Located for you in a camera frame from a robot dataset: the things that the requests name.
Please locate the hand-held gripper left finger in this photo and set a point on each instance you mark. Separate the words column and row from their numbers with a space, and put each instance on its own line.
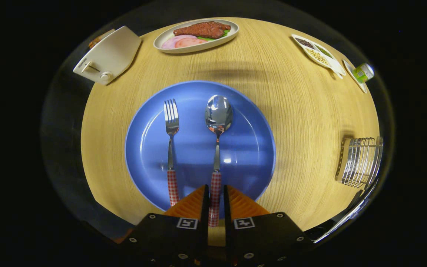
column 176, row 237

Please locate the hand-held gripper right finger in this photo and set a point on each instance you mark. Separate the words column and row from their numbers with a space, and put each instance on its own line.
column 258, row 237

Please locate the blue round plate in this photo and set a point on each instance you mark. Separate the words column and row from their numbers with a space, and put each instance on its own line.
column 247, row 148

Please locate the small white dish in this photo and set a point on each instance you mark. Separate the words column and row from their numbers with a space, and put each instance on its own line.
column 356, row 81

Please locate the white divided dish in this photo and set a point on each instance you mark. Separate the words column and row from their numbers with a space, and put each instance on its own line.
column 334, row 63

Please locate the pile of yellow soybeans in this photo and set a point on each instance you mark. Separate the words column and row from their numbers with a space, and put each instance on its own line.
column 316, row 56

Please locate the white toaster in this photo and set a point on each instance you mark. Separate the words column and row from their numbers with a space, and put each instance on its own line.
column 109, row 55

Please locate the red pink ham slice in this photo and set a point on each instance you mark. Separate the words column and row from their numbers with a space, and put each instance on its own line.
column 193, row 42

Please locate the green label bottle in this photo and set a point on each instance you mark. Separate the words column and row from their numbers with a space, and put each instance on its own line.
column 363, row 72

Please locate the pale pink ham slice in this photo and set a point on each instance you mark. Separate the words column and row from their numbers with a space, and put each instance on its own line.
column 172, row 41

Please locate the pile of green mung beans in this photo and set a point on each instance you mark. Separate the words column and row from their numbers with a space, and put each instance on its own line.
column 323, row 51

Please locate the pile of dark red beans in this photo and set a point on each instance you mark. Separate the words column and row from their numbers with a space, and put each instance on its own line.
column 304, row 42

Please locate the white oval plate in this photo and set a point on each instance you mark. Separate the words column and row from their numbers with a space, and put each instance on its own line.
column 221, row 40

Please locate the green lettuce leaf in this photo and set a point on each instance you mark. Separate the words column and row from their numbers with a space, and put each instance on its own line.
column 206, row 38

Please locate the large brown steak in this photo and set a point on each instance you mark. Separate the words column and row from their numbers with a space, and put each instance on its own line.
column 198, row 29

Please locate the small brown steak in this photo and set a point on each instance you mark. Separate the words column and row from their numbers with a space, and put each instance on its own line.
column 224, row 26

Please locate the toasted bread slice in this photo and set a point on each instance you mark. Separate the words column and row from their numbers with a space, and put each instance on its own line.
column 98, row 38

